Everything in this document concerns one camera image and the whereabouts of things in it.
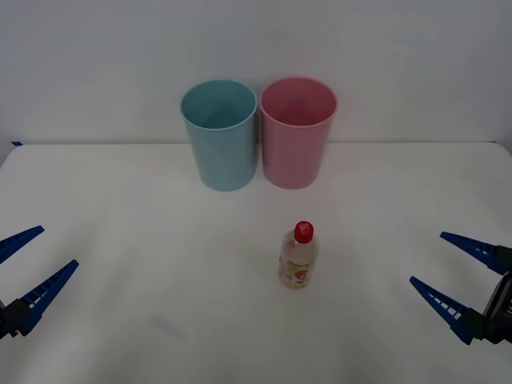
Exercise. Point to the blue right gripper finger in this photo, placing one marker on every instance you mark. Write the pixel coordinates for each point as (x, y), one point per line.
(452, 310)
(484, 252)

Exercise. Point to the pink plastic bin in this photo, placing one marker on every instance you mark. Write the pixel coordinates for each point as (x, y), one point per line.
(294, 160)

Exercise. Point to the pale blue plastic bin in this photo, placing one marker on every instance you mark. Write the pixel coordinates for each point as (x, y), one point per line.
(224, 160)

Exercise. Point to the clear bottle with red cap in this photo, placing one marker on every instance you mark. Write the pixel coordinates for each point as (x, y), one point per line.
(298, 264)

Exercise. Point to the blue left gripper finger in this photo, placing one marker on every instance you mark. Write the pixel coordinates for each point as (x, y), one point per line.
(18, 242)
(38, 298)

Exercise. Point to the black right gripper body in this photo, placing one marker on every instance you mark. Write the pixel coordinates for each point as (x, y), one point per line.
(502, 312)

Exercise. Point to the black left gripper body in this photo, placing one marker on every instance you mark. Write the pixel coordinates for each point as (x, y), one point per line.
(2, 320)

